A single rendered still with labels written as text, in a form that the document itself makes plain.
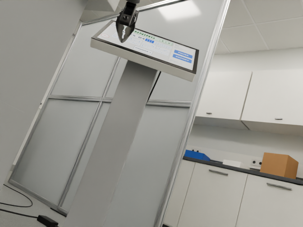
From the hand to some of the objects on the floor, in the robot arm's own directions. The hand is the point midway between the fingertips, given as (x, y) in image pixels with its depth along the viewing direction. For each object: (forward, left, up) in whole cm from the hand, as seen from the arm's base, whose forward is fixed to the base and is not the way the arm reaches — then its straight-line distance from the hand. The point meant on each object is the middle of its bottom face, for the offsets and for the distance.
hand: (121, 40), depth 133 cm
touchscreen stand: (-8, -16, -100) cm, 102 cm away
